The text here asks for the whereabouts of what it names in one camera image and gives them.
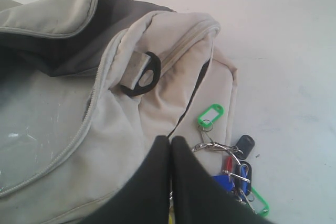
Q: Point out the bunch of coloured key tags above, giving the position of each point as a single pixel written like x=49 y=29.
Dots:
x=235 y=174

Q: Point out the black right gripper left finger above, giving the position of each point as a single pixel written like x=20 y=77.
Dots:
x=145 y=198

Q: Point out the clear plastic bottom sheet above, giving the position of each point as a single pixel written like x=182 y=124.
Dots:
x=33 y=132

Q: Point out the cream fabric duffel bag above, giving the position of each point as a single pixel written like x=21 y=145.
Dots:
x=139 y=70

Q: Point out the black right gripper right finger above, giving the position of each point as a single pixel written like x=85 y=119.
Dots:
x=197 y=197

